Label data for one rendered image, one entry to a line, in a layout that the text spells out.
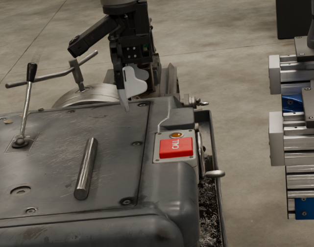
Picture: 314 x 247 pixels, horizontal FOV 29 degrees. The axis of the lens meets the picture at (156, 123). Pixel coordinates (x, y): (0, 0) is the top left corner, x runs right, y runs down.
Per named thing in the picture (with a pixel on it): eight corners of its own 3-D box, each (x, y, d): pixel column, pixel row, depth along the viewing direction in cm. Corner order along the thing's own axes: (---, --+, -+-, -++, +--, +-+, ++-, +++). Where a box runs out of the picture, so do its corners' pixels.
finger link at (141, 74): (152, 98, 130) (145, 61, 124) (124, 101, 130) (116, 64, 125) (152, 89, 132) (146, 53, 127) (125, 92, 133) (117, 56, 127)
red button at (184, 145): (193, 160, 108) (192, 149, 108) (159, 163, 109) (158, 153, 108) (193, 145, 114) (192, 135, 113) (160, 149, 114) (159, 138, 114)
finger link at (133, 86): (149, 111, 121) (144, 63, 120) (119, 113, 121) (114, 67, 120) (150, 109, 124) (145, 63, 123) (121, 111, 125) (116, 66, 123)
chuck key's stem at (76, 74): (85, 99, 158) (71, 57, 154) (91, 98, 157) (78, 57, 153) (80, 102, 157) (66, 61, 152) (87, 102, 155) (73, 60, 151)
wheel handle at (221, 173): (226, 178, 221) (225, 171, 220) (204, 180, 221) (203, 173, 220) (225, 174, 223) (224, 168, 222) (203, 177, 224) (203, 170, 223)
